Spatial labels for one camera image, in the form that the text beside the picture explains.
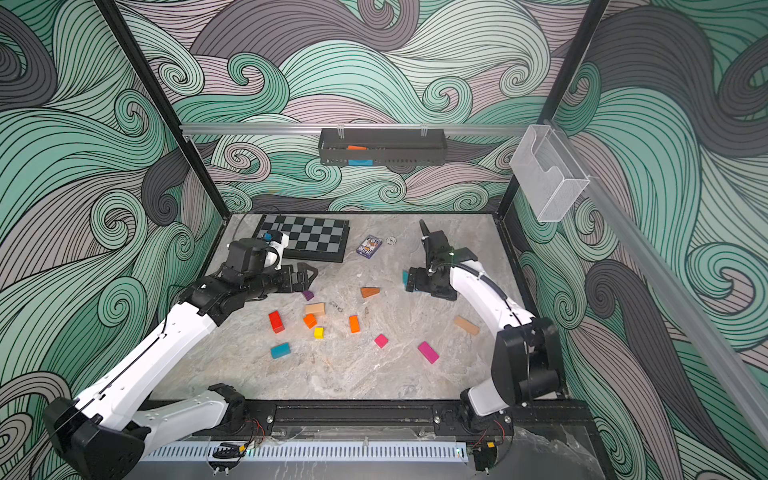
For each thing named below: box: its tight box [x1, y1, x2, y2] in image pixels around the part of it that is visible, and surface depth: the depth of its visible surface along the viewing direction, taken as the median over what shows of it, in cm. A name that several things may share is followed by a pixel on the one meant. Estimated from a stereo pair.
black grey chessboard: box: [252, 214, 351, 263], surface depth 113 cm
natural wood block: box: [305, 303, 325, 316], surface depth 94 cm
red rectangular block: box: [268, 310, 285, 334], surface depth 91 cm
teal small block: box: [271, 342, 291, 359], surface depth 87 cm
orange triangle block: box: [361, 287, 380, 298], surface depth 99 cm
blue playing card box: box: [356, 234, 383, 260], surface depth 110 cm
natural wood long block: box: [454, 315, 480, 335], surface depth 92 cm
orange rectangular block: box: [348, 315, 361, 333], surface depth 92 cm
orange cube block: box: [303, 313, 317, 329], surface depth 92 cm
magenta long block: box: [418, 341, 439, 365], surface depth 86 cm
